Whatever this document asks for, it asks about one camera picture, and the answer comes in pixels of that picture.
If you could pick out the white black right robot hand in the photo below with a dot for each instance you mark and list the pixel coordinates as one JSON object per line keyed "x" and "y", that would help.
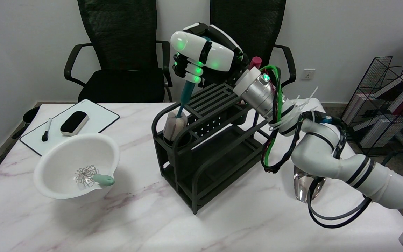
{"x": 219, "y": 56}

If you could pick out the blue sponge bottle brush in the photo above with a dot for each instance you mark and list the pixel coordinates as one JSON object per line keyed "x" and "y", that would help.
{"x": 175, "y": 124}

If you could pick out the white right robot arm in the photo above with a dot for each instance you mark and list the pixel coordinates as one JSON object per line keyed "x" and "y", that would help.
{"x": 327, "y": 154}

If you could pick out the dark green kitchen storage rack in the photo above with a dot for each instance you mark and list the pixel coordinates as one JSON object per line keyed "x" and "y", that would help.
{"x": 215, "y": 147}

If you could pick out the black mesh office chair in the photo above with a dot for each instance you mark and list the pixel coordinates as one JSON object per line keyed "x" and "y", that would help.
{"x": 257, "y": 24}
{"x": 121, "y": 52}

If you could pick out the small white whiteboard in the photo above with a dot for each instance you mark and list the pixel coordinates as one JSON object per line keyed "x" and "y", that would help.
{"x": 96, "y": 117}

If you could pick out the shiny metal scoop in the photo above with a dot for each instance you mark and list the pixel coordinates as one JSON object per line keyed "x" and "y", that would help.
{"x": 301, "y": 185}

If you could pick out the black white board eraser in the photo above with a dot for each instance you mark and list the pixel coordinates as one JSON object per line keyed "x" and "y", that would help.
{"x": 73, "y": 122}

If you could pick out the white cover book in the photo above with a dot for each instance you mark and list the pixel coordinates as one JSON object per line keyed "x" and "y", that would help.
{"x": 376, "y": 131}

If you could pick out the white plastic mixing bowl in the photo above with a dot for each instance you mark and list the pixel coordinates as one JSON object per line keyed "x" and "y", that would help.
{"x": 65, "y": 164}

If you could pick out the black marker pen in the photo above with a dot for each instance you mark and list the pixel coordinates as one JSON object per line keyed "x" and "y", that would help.
{"x": 46, "y": 133}

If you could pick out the white wall socket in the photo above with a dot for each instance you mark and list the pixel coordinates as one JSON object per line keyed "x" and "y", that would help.
{"x": 308, "y": 74}

